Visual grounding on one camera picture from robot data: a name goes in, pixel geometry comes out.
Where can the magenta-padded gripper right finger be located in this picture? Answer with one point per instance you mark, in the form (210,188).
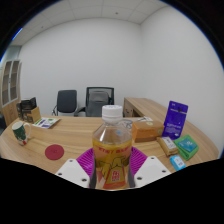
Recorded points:
(150,170)

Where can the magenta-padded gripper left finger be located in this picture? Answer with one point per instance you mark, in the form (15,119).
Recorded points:
(71,170)

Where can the orange-labelled tea bottle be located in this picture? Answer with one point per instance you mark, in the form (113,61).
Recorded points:
(112,153)

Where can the flat round red coaster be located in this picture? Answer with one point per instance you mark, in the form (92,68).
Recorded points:
(54,152)

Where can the small blue box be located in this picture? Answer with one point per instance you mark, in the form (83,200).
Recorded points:
(178,162)

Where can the small tan packet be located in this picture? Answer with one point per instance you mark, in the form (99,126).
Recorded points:
(167,146)

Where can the orange cardboard box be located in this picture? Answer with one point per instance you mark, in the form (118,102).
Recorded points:
(146,131)

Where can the flat green box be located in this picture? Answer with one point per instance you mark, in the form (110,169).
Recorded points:
(187,146)

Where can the white green printed leaflet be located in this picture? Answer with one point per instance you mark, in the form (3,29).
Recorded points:
(46,122)

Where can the purple standing package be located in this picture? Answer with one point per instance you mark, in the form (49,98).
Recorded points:
(175,120)

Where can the white green red mug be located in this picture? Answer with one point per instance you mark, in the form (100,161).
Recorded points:
(20,132)

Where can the kraft brown carton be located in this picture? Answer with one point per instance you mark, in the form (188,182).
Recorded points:
(34,116)

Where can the black padded office chair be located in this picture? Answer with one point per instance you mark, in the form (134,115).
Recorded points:
(66,101)

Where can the grey mesh-back office chair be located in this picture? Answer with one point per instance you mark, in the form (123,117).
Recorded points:
(98,101)

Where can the dark brown carton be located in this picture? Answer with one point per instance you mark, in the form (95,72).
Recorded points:
(19,111)

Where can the wooden glass-door shelf cabinet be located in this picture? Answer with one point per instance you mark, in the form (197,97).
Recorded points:
(10,93)

